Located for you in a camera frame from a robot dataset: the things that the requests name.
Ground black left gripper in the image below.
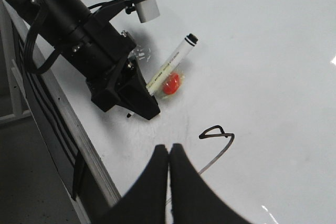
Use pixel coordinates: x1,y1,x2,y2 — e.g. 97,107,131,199
54,11,161,120

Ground white table leg frame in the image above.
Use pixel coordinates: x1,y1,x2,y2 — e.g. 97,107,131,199
1,14,31,126

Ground white whiteboard surface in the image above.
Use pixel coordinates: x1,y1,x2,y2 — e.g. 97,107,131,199
51,0,335,223

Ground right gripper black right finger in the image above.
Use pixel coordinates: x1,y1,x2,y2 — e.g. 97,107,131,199
170,143,249,223

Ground aluminium whiteboard frame rail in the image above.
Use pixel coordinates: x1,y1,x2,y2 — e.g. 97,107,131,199
1,0,120,207

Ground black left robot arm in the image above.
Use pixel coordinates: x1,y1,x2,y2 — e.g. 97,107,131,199
5,0,160,120

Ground white whiteboard marker pen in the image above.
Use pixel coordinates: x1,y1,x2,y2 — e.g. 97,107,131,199
146,34,198,95

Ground red magnet taped to marker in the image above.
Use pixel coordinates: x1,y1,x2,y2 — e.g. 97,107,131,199
162,72,181,95

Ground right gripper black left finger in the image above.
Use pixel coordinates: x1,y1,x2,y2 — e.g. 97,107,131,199
95,144,168,223

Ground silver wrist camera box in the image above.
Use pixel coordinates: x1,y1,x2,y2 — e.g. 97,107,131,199
125,0,160,23

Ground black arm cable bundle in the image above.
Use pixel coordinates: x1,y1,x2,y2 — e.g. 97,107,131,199
23,6,61,75

